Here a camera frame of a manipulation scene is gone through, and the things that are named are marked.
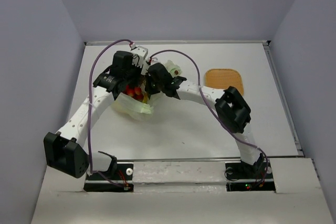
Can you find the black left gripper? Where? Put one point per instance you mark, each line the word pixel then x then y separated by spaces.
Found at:
pixel 138 71

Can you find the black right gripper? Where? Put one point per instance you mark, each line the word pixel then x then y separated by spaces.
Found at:
pixel 150 89

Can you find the red fake strawberries with leaves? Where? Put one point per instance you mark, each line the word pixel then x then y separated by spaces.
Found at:
pixel 134 92

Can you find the pale green plastic bag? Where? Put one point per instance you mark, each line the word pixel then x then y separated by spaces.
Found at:
pixel 141 111

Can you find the yellow fake banana bunch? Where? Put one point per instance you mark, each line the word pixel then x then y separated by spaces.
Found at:
pixel 145 98

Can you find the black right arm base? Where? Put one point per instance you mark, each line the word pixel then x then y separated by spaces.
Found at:
pixel 239 180

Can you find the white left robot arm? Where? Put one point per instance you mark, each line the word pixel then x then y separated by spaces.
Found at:
pixel 64 150

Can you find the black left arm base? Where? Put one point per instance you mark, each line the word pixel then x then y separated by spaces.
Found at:
pixel 119 182

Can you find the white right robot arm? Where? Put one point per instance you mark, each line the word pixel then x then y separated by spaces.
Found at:
pixel 227 106

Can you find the orange woven mat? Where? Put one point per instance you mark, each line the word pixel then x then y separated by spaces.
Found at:
pixel 223 79

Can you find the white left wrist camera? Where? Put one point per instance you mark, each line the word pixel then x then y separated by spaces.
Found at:
pixel 140 58

